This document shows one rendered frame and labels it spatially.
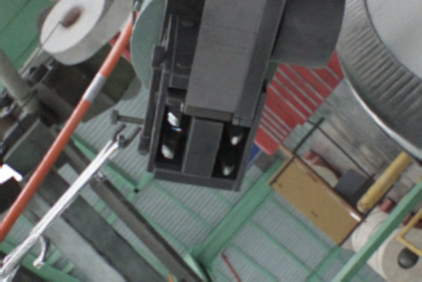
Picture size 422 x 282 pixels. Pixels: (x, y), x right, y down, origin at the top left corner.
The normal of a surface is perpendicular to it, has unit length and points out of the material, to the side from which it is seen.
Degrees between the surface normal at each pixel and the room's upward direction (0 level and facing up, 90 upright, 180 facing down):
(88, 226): 139
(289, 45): 56
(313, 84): 90
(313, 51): 50
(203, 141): 65
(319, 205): 90
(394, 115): 90
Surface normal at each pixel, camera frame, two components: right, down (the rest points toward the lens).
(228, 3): 0.00, 0.55
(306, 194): 0.25, 0.21
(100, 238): 0.66, -0.44
